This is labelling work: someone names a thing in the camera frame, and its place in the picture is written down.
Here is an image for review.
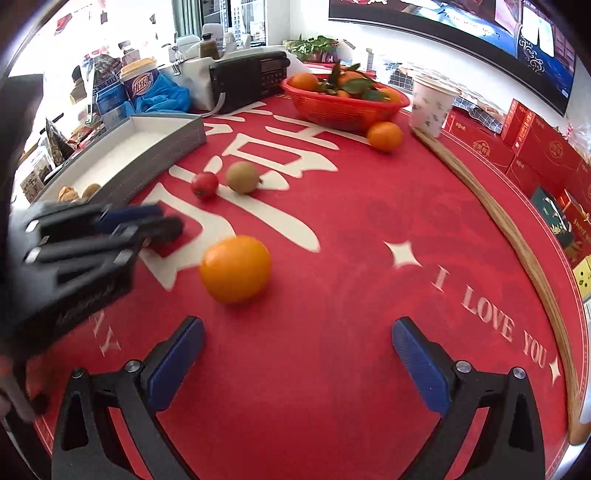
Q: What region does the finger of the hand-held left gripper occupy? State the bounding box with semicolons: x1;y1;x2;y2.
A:
22;216;186;297
25;203;165;244

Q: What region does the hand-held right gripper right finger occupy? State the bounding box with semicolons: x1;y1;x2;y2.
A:
392;316;548;480

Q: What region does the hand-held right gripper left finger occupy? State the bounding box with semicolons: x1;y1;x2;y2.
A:
51;316;206;480

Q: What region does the cherry tomato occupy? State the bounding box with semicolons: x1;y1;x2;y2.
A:
191;172;219;200

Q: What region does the grey cardboard box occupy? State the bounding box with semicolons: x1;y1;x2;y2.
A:
21;114;207;217

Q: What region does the red printed tablecloth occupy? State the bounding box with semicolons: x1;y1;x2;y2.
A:
25;90;587;480

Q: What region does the pile of snack packets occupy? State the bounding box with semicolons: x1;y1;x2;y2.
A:
14;51;121;204

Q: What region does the blue snack packet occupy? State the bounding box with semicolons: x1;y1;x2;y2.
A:
92;78;130;125

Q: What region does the blue plastic bag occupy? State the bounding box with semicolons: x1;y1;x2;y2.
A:
134;71;192;114

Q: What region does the purple drink cup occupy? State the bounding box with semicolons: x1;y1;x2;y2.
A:
120;58;161;104

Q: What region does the black radio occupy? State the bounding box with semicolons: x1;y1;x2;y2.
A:
209;51;291;114

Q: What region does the brown bottle black cap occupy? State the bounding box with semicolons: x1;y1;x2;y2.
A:
198;34;221;61

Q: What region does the yellow box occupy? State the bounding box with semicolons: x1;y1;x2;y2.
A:
573;256;591;303

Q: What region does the green gift box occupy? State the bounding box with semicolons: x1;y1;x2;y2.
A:
530;186;575;247

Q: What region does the grey-green curtain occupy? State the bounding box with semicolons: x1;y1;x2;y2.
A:
172;0;204;38

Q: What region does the red gift bag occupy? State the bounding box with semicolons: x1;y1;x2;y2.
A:
556;189;591;264

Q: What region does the red plastic basket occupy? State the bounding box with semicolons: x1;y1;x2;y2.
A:
281;76;411;132

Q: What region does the green potted plant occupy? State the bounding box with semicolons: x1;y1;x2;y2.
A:
284;34;340;63

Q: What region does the stack of red gift boxes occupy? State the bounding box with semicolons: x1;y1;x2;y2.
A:
443;99;591;213

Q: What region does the white paper cup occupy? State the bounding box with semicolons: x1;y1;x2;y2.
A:
410;75;461;138

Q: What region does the television screen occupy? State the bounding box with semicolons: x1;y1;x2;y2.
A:
329;0;578;116

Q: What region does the white cable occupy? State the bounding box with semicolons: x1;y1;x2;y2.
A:
201;90;227;118

